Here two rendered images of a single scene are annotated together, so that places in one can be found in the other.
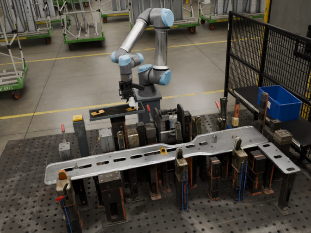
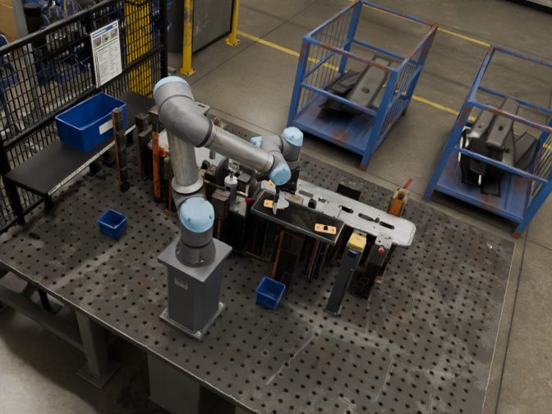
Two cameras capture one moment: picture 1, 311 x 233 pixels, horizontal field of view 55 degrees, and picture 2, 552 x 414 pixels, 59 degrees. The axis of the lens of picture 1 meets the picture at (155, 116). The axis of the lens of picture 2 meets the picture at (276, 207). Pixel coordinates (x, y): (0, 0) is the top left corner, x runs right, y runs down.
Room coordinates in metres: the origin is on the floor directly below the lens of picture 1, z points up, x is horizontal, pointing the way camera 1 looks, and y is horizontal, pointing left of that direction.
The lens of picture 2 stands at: (3.14, 0.86, 2.52)
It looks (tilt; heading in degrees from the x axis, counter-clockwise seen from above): 42 degrees down; 208
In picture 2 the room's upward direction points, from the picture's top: 11 degrees clockwise
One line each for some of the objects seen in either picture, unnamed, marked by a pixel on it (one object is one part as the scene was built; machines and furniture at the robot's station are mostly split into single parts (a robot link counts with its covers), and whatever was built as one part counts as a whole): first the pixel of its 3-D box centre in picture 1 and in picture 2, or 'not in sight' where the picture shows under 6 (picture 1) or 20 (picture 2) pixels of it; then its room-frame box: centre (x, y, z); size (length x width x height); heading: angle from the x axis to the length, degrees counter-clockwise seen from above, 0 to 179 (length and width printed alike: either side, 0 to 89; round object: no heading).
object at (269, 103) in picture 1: (277, 102); (93, 121); (1.89, -0.88, 1.09); 0.30 x 0.17 x 0.13; 7
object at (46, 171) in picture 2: (274, 111); (93, 136); (1.91, -0.87, 1.01); 0.90 x 0.22 x 0.03; 12
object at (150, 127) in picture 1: (152, 149); (259, 224); (1.71, 0.04, 0.89); 0.13 x 0.11 x 0.38; 12
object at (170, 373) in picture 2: not in sight; (190, 356); (2.19, 0.05, 0.33); 0.31 x 0.31 x 0.66; 8
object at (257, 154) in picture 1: (255, 172); not in sight; (1.46, -0.60, 0.84); 0.11 x 0.10 x 0.28; 12
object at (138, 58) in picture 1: (133, 60); (267, 149); (1.90, 0.12, 1.47); 0.11 x 0.11 x 0.08; 54
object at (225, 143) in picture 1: (160, 153); (278, 182); (1.52, -0.02, 1.00); 1.38 x 0.22 x 0.02; 102
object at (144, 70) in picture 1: (146, 73); (196, 219); (2.19, 0.05, 1.27); 0.13 x 0.12 x 0.14; 54
